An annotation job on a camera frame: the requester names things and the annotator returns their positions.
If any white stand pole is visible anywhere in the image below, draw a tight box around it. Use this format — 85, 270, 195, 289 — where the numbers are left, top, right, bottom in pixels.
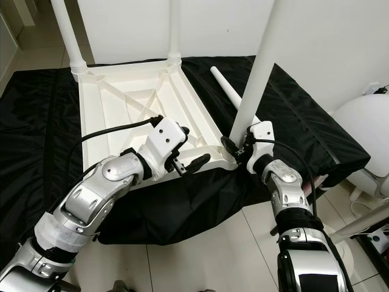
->
334, 216, 389, 244

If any small white plastic object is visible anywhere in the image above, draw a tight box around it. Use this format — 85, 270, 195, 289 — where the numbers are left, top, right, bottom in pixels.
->
349, 176, 389, 210

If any black table cloth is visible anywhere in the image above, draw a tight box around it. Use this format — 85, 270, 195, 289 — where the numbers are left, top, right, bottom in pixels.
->
0, 55, 371, 287

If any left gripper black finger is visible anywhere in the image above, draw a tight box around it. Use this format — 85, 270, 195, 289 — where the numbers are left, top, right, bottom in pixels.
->
185, 153, 211, 173

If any grey robot left leg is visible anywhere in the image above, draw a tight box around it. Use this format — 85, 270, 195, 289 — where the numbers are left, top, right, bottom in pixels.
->
111, 280, 131, 292

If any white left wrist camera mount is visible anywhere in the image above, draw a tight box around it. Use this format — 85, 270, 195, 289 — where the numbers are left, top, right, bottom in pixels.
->
145, 117, 189, 177

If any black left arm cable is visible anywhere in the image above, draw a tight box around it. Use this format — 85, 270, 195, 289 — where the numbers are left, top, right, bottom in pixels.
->
79, 114, 165, 183

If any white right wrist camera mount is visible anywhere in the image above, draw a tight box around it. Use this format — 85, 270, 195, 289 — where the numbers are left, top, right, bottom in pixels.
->
246, 120, 275, 171

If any white plastic table leg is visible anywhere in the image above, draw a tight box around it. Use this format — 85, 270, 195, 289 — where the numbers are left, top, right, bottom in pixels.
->
167, 0, 183, 63
50, 0, 92, 81
210, 66, 244, 111
228, 0, 305, 147

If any white plastic table top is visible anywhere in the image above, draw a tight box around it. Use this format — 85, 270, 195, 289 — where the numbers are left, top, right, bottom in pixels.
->
71, 56, 241, 183

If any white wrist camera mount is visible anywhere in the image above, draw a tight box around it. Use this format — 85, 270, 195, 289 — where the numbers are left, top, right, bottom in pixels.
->
246, 120, 275, 171
145, 117, 189, 177

